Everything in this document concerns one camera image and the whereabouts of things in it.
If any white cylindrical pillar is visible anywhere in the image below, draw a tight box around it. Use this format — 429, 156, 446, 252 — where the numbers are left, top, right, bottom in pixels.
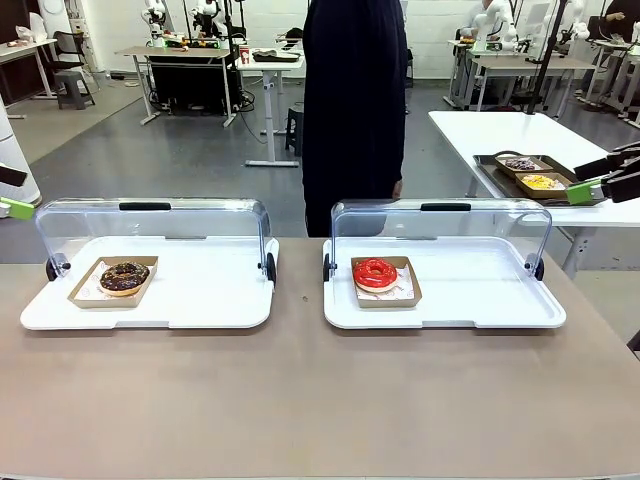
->
0, 94, 43, 208

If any chocolate glazed donut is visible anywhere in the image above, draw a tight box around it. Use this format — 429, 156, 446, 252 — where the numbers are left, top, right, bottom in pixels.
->
98, 261, 152, 298

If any dark brown serving tray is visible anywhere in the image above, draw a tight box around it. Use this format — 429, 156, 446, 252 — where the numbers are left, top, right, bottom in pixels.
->
471, 151, 610, 208

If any white plastic bag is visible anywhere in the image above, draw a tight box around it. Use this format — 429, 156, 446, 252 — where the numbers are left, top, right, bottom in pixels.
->
14, 11, 47, 44

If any wooden top background desk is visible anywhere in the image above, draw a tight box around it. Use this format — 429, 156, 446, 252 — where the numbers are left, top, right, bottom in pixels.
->
114, 45, 239, 128

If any red glazed donut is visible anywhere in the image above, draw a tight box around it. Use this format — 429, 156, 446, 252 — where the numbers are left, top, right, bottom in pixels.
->
352, 257, 400, 294

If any background person dark top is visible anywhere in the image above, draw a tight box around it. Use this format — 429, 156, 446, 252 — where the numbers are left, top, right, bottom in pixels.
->
601, 0, 640, 40

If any person in dark sweater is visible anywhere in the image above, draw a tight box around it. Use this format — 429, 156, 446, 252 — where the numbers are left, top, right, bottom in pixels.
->
301, 0, 407, 239

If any sprinkled chocolate donut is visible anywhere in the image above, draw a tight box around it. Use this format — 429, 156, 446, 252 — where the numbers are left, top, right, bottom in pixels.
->
493, 154, 545, 178

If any grey step stool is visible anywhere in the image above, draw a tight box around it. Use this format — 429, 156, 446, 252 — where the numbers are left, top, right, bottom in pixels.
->
53, 69, 98, 111

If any white background desk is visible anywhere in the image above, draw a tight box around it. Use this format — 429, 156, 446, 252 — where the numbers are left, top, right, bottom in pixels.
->
0, 38, 59, 120

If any white display tray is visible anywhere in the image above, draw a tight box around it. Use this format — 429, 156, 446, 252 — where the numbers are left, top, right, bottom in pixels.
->
19, 235, 280, 332
322, 235, 569, 332

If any white height adjustable desk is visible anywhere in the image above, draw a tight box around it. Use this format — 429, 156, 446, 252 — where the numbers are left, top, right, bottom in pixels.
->
233, 46, 308, 168

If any red donut in box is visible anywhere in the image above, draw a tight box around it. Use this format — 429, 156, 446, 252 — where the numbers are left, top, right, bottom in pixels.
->
349, 255, 424, 310

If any yellow glazed donut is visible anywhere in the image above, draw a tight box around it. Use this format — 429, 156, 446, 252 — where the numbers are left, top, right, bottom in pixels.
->
523, 174, 567, 192

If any black equipment cabinet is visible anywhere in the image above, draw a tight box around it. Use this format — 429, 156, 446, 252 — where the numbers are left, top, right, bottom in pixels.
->
148, 54, 237, 114

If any beige top background desk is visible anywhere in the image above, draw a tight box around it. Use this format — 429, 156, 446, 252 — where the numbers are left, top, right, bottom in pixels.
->
464, 53, 599, 114

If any black and white background robot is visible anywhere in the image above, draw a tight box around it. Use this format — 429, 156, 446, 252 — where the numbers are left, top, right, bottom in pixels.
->
191, 0, 224, 44

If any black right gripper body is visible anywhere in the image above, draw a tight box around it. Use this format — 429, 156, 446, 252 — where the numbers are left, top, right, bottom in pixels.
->
599, 141, 640, 204

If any black office chair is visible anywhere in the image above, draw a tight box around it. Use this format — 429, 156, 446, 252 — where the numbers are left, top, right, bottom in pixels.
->
51, 30, 99, 74

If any clear display lid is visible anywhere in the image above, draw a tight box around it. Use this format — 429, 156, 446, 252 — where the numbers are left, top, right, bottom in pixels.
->
330, 197, 554, 289
33, 196, 274, 289

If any white side table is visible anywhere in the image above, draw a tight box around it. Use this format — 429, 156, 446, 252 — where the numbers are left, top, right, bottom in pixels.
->
428, 109, 640, 281

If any black tripod pole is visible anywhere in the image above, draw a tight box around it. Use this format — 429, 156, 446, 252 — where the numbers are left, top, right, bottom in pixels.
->
523, 0, 572, 117

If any dark plastic stool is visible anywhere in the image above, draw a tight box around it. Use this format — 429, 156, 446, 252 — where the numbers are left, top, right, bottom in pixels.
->
284, 103, 306, 158

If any dark background tray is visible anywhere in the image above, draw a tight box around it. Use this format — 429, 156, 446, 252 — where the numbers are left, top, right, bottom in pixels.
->
250, 47, 302, 64

